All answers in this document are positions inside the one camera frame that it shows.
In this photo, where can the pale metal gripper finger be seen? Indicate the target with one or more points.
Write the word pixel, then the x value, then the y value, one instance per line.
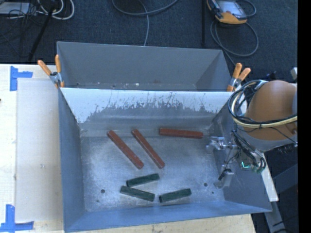
pixel 218 143
pixel 226 178

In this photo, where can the red-brown flat block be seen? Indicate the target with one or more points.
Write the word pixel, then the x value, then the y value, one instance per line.
pixel 181 133
pixel 148 149
pixel 125 149

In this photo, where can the dark green flat block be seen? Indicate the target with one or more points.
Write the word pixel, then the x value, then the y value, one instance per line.
pixel 137 193
pixel 143 180
pixel 175 195

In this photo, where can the grey metal bin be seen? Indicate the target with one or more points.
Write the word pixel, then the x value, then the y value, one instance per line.
pixel 145 169

